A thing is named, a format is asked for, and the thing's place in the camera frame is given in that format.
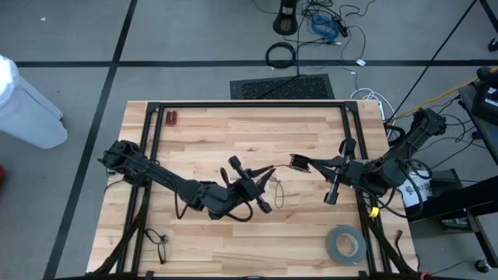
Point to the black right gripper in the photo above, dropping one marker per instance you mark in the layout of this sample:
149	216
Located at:
354	173

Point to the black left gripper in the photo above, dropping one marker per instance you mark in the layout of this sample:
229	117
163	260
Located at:
247	188

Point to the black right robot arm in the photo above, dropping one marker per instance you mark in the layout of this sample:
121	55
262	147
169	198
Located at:
397	159

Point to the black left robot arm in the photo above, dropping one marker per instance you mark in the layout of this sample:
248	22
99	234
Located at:
155	171

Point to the white printed paper sign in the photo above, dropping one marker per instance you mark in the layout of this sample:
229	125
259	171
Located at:
414	192

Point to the black floor mat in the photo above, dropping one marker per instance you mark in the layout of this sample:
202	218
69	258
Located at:
284	87

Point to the small red block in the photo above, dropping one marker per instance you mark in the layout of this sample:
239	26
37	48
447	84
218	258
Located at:
172	117

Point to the small white adapter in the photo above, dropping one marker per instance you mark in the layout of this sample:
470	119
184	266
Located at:
361	62

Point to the black side cart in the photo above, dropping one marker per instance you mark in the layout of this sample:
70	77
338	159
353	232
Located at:
447	202

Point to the clear safety glasses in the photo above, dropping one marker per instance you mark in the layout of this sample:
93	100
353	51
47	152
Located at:
160	249

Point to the black power strip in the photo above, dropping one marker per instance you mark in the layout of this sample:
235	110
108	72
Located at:
341	27

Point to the black floor stand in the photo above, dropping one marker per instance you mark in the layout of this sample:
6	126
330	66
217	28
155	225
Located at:
286	21

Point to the black electronic device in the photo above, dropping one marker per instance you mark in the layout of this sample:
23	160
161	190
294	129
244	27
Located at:
486	105

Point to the black caster wheel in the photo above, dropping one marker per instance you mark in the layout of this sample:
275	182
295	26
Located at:
483	266

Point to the white plastic bin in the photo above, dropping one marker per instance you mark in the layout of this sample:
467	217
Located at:
27	113

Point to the black aluminium table frame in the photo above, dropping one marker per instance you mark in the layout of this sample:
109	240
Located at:
253	104

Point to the grey duct tape roll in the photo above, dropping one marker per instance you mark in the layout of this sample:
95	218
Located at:
334	249

